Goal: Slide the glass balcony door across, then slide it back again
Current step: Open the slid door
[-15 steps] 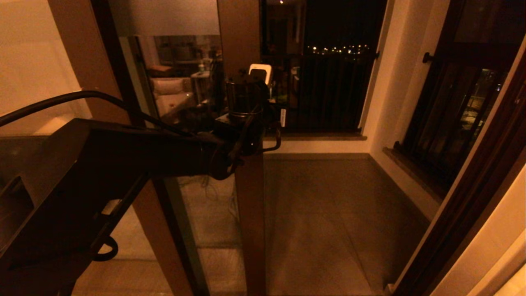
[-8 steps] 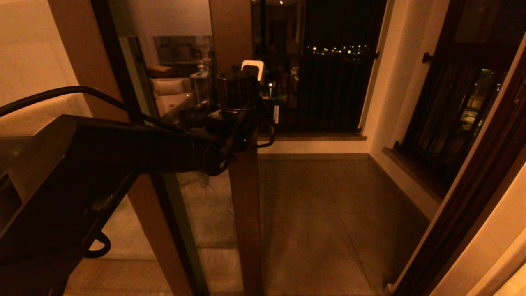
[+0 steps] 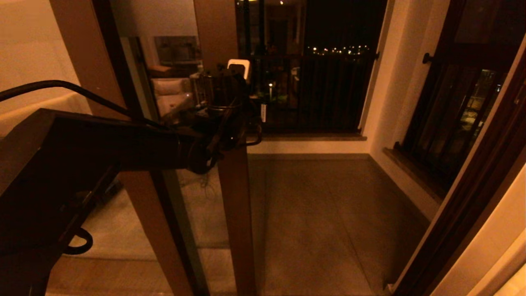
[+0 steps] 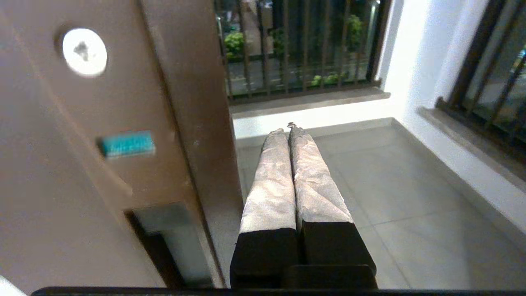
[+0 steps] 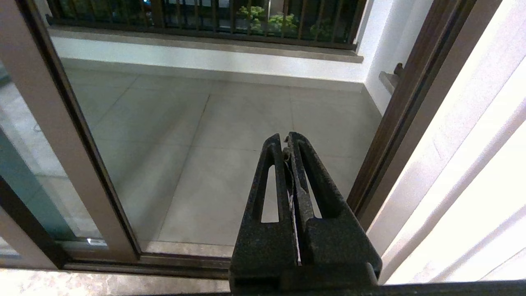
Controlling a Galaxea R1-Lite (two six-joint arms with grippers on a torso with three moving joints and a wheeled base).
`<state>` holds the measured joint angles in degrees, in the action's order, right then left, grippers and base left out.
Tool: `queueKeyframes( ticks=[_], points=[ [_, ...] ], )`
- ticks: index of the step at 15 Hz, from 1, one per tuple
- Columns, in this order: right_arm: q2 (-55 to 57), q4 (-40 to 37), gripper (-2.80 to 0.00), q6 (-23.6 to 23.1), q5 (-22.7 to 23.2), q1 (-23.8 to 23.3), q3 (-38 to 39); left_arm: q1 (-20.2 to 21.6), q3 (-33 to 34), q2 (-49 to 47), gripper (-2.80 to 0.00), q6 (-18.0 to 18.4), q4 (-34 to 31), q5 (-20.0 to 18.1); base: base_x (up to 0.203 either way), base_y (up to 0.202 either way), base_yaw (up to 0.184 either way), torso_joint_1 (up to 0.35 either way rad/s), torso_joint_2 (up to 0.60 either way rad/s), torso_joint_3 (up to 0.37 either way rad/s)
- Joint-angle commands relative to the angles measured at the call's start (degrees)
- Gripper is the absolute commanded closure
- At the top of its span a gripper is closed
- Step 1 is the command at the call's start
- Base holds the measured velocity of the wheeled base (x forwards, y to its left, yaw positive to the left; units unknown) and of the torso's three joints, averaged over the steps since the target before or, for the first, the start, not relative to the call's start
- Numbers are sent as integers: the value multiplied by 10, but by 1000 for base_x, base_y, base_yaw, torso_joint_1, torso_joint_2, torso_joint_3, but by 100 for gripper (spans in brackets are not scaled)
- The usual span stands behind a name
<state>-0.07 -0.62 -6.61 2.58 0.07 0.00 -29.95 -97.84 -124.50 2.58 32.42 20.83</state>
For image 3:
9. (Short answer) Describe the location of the dark framed window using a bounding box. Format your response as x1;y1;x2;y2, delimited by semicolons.
401;0;526;202

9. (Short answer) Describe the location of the stone window sill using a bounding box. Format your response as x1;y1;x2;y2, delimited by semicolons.
383;148;444;206

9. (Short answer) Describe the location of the brown framed sliding glass door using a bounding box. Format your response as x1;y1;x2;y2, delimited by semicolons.
97;0;259;296

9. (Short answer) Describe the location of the brown framed fixed glass door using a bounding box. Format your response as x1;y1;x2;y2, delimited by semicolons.
0;0;194;296

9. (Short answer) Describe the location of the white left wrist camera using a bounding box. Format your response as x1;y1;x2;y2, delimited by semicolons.
227;59;251;81

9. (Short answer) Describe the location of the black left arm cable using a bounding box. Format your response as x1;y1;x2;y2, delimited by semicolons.
0;80;165;129

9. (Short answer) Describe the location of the black metal window grille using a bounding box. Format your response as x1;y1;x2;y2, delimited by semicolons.
393;53;516;194

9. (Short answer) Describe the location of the black metal balcony railing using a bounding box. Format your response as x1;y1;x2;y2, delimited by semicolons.
247;49;381;134

